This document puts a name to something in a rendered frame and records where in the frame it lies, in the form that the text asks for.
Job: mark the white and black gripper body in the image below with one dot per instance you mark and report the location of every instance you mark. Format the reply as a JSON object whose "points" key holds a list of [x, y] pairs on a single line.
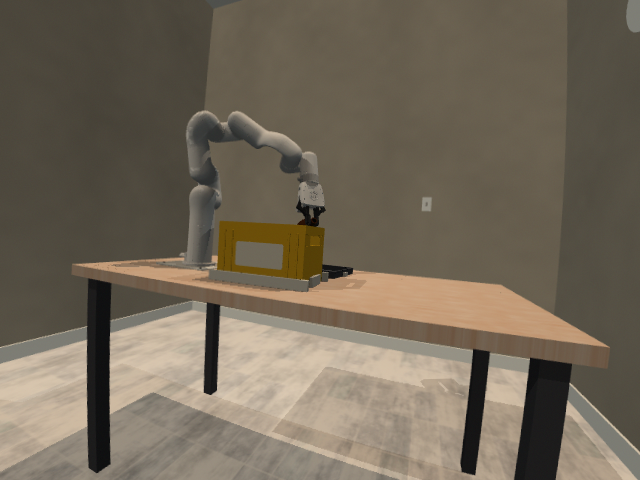
{"points": [[311, 194]]}

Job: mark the yellow divided crate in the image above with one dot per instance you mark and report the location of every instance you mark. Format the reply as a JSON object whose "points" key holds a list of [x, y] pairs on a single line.
{"points": [[281, 250]]}

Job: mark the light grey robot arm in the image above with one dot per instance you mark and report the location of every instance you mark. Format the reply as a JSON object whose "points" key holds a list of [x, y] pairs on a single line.
{"points": [[206, 197]]}

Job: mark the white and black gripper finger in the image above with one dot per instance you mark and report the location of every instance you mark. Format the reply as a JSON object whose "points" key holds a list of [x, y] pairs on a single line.
{"points": [[317, 213], [305, 212]]}

